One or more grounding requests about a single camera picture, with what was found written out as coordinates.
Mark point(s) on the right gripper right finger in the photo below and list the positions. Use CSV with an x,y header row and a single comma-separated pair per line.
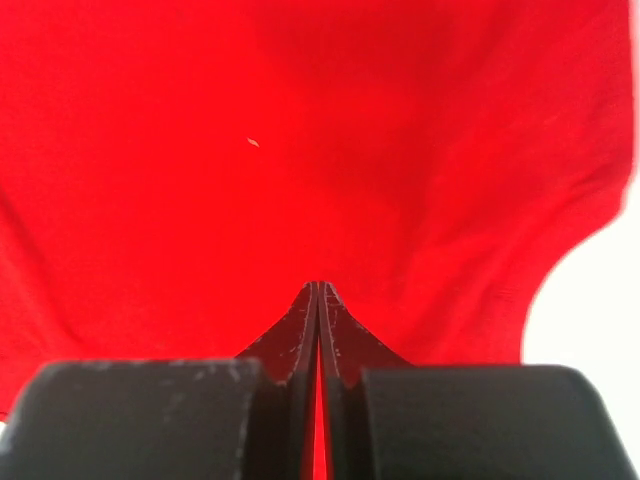
x,y
386,418

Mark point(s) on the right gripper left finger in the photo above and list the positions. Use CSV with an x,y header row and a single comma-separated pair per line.
x,y
246,417

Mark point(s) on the red t-shirt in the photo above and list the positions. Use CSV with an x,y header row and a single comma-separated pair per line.
x,y
173,173

